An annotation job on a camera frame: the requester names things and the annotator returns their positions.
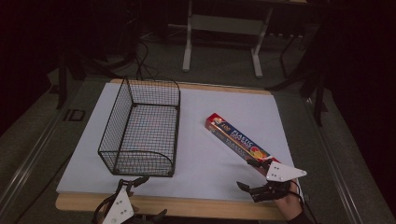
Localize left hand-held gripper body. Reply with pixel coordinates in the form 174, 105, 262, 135
92, 178, 150, 224

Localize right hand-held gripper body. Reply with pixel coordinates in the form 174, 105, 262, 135
250, 161, 308, 203

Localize red and blue plastic wrap box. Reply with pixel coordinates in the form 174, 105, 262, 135
205, 112, 281, 175

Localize black wire mesh basket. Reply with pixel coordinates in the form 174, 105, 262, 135
97, 77, 181, 178

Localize person's right hand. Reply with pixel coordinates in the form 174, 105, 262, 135
273, 181, 304, 223

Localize white table cover sheet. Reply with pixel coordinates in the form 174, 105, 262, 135
55, 81, 304, 203

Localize black metal stand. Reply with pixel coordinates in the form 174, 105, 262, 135
264, 29, 330, 127

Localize dark floor socket plate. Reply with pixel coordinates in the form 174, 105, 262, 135
63, 108, 87, 122

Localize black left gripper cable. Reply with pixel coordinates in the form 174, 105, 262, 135
92, 195, 114, 224

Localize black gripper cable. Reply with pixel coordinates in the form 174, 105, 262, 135
289, 179, 316, 224
92, 195, 114, 224

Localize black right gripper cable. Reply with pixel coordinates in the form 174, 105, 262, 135
289, 179, 316, 224

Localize grey metal floor rail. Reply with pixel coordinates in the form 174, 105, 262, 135
303, 97, 363, 224
0, 106, 64, 216

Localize black floor cables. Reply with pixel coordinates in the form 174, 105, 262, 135
132, 39, 161, 82

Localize white metal desk frame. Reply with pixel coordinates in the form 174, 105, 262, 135
181, 0, 276, 79

